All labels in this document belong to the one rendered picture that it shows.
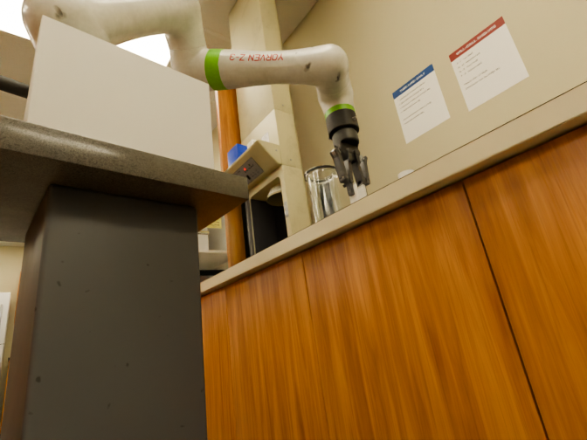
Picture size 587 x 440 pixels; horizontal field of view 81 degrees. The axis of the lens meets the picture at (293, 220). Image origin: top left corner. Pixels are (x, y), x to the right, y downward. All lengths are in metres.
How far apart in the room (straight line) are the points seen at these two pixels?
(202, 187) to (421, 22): 1.49
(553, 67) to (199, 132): 1.17
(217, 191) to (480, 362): 0.49
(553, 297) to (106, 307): 0.59
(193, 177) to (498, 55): 1.28
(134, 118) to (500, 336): 0.66
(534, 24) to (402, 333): 1.18
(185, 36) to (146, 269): 0.78
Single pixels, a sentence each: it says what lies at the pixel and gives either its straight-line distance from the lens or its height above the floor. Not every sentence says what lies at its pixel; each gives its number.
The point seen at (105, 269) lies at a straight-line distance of 0.50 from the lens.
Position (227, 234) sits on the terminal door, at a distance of 1.63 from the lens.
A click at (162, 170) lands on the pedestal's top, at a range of 0.51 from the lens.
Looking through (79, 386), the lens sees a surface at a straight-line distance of 0.48.
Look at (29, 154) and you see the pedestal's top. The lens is 0.47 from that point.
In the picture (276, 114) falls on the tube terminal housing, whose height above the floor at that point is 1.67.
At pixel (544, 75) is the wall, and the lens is 1.47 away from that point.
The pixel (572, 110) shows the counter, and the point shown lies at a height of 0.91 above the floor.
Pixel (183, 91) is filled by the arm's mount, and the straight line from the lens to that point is 0.69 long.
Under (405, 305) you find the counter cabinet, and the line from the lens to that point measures 0.71.
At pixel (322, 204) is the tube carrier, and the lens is 1.02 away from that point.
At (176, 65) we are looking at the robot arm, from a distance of 1.16.
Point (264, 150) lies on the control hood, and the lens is 1.53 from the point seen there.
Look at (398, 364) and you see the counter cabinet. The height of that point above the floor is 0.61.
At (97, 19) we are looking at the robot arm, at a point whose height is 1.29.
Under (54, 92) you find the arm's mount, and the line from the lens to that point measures 0.60.
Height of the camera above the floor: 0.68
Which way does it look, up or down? 19 degrees up
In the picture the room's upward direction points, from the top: 8 degrees counter-clockwise
